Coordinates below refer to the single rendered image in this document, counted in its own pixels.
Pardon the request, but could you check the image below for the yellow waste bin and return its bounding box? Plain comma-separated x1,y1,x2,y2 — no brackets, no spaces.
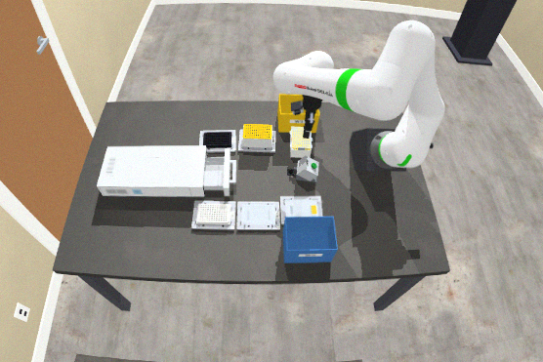
277,94,319,133

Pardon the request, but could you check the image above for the blue bin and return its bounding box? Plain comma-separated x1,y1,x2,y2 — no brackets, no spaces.
283,217,338,263

